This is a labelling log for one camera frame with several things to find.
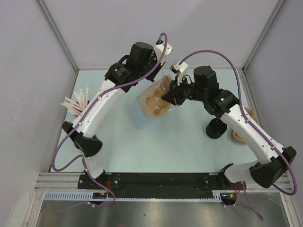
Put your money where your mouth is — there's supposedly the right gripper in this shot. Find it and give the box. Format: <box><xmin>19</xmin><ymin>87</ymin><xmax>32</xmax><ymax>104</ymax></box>
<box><xmin>162</xmin><ymin>75</ymin><xmax>206</xmax><ymax>106</ymax></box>

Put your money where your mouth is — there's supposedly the light blue paper bag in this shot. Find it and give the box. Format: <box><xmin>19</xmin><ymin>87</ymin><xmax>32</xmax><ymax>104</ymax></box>
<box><xmin>129</xmin><ymin>74</ymin><xmax>177</xmax><ymax>129</ymax></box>

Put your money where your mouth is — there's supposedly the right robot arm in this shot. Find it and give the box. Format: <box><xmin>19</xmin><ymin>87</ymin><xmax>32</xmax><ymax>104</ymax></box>
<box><xmin>162</xmin><ymin>65</ymin><xmax>296</xmax><ymax>190</ymax></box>

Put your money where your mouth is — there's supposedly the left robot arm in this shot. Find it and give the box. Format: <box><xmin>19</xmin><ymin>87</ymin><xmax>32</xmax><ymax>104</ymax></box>
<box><xmin>62</xmin><ymin>41</ymin><xmax>173</xmax><ymax>189</ymax></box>

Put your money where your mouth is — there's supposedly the brown cardboard cup carrier stack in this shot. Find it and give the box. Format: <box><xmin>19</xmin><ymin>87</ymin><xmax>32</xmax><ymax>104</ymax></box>
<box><xmin>231</xmin><ymin>107</ymin><xmax>257</xmax><ymax>144</ymax></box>

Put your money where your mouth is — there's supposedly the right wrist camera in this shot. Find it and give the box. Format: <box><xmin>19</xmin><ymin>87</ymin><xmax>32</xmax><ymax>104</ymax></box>
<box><xmin>170</xmin><ymin>61</ymin><xmax>188</xmax><ymax>86</ymax></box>

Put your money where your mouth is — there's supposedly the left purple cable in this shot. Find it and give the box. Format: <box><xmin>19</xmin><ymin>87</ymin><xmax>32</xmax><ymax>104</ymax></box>
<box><xmin>51</xmin><ymin>33</ymin><xmax>169</xmax><ymax>212</ymax></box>

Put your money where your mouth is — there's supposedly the purple cable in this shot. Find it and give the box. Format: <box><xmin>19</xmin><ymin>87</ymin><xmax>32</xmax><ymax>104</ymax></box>
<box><xmin>51</xmin><ymin>33</ymin><xmax>169</xmax><ymax>212</ymax></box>
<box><xmin>174</xmin><ymin>49</ymin><xmax>298</xmax><ymax>220</ymax></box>

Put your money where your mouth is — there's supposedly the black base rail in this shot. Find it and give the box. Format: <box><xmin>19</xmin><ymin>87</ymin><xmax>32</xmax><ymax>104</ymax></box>
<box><xmin>78</xmin><ymin>172</ymin><xmax>247</xmax><ymax>199</ymax></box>

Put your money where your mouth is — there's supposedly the white cable duct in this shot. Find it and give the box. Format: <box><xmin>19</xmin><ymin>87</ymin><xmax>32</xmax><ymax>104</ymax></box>
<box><xmin>44</xmin><ymin>192</ymin><xmax>236</xmax><ymax>202</ymax></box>

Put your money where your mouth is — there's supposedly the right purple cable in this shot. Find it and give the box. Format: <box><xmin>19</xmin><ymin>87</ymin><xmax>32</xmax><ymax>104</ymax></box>
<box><xmin>174</xmin><ymin>49</ymin><xmax>298</xmax><ymax>220</ymax></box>

